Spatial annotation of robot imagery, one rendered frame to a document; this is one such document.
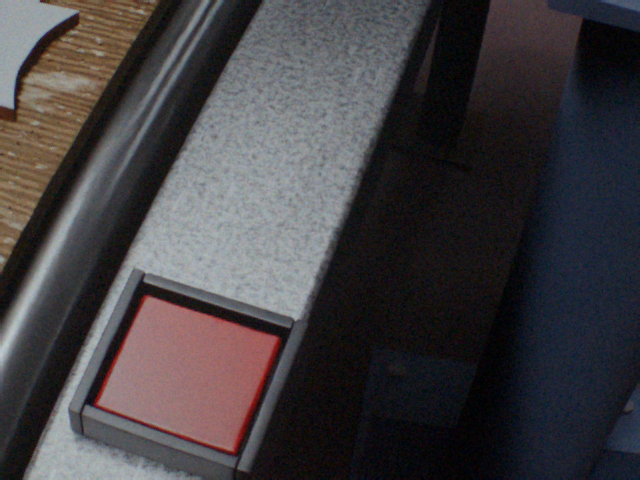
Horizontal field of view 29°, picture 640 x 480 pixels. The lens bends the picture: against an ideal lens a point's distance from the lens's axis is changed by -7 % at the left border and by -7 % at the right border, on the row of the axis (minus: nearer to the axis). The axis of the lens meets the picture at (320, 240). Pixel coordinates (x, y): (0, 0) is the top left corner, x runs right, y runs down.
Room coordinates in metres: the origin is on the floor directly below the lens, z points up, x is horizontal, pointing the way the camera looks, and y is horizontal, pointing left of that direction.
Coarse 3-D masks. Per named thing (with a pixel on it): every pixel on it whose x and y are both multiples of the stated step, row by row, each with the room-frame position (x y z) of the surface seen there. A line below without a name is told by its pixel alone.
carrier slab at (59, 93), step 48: (48, 0) 0.48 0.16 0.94; (96, 0) 0.49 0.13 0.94; (144, 0) 0.49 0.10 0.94; (48, 48) 0.45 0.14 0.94; (96, 48) 0.45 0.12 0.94; (48, 96) 0.41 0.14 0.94; (96, 96) 0.42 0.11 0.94; (0, 144) 0.38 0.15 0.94; (48, 144) 0.38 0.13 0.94; (0, 192) 0.35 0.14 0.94; (48, 192) 0.36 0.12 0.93; (0, 240) 0.33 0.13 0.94; (0, 288) 0.31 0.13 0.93
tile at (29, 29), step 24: (0, 0) 0.47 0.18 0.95; (24, 0) 0.47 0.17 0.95; (0, 24) 0.45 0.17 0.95; (24, 24) 0.45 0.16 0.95; (48, 24) 0.45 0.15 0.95; (72, 24) 0.46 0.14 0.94; (0, 48) 0.43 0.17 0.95; (24, 48) 0.44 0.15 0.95; (0, 72) 0.42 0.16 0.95; (24, 72) 0.43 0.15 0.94; (0, 96) 0.40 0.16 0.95
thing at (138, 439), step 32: (128, 288) 0.32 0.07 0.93; (160, 288) 0.32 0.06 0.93; (192, 288) 0.32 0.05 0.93; (128, 320) 0.31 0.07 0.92; (256, 320) 0.31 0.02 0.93; (288, 320) 0.31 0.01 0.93; (96, 352) 0.28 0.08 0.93; (288, 352) 0.30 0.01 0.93; (96, 384) 0.27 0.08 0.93; (288, 384) 0.29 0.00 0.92; (96, 416) 0.25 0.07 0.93; (128, 448) 0.25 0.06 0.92; (160, 448) 0.25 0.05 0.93; (192, 448) 0.25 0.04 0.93; (256, 448) 0.25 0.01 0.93
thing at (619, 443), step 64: (576, 0) 0.64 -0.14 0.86; (576, 64) 0.76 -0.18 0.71; (576, 128) 0.73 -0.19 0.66; (576, 192) 0.71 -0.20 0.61; (576, 256) 0.70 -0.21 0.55; (512, 320) 0.73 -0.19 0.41; (576, 320) 0.69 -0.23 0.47; (384, 384) 0.91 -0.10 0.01; (448, 384) 0.92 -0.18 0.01; (512, 384) 0.71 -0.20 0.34; (576, 384) 0.68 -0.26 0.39; (384, 448) 0.77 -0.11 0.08; (448, 448) 0.77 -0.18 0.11; (512, 448) 0.69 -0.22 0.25; (576, 448) 0.69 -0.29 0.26
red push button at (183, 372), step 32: (160, 320) 0.30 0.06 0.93; (192, 320) 0.31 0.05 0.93; (224, 320) 0.31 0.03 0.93; (128, 352) 0.29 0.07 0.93; (160, 352) 0.29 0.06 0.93; (192, 352) 0.29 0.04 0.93; (224, 352) 0.29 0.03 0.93; (256, 352) 0.30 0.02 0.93; (128, 384) 0.27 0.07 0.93; (160, 384) 0.27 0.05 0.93; (192, 384) 0.28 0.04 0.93; (224, 384) 0.28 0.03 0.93; (256, 384) 0.28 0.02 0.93; (128, 416) 0.26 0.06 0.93; (160, 416) 0.26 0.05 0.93; (192, 416) 0.26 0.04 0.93; (224, 416) 0.26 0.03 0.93; (224, 448) 0.25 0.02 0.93
